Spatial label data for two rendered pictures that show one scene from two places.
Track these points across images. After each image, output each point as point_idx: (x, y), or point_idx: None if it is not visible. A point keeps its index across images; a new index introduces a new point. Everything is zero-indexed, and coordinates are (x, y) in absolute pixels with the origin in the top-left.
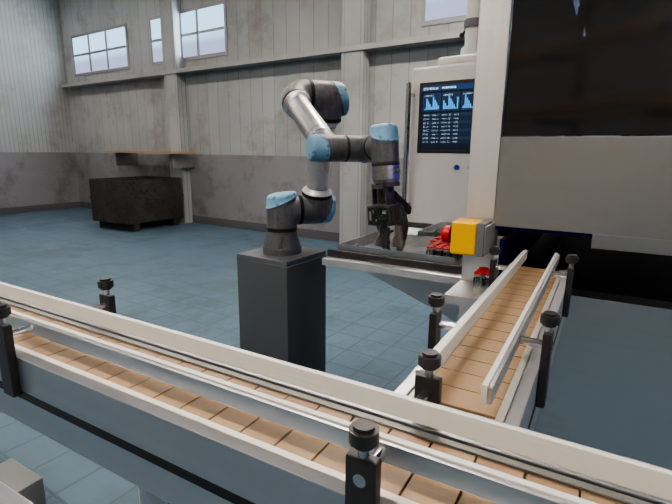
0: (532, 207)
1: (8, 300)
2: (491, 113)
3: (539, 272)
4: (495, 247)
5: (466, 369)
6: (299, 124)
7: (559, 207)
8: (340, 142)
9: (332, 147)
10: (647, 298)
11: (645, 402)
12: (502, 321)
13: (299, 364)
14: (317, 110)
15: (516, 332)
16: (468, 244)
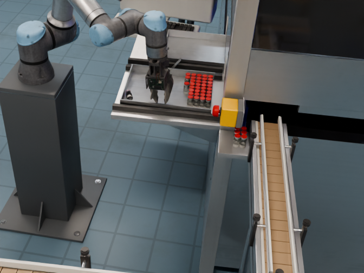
0: (267, 90)
1: None
2: (246, 34)
3: (270, 129)
4: (254, 135)
5: (274, 248)
6: (71, 1)
7: (283, 91)
8: (119, 29)
9: (115, 36)
10: (319, 121)
11: (316, 181)
12: (272, 199)
13: (67, 161)
14: None
15: (292, 227)
16: (232, 121)
